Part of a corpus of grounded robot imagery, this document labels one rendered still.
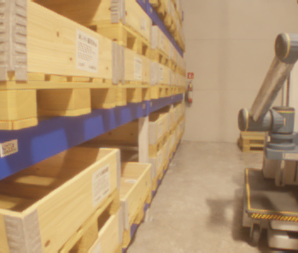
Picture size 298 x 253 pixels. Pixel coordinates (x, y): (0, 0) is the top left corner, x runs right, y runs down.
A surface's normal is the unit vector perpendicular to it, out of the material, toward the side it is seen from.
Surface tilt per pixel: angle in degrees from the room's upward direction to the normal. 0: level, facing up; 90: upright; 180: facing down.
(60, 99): 90
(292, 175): 90
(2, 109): 90
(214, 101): 90
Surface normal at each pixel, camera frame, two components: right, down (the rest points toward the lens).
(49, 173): -0.21, 0.14
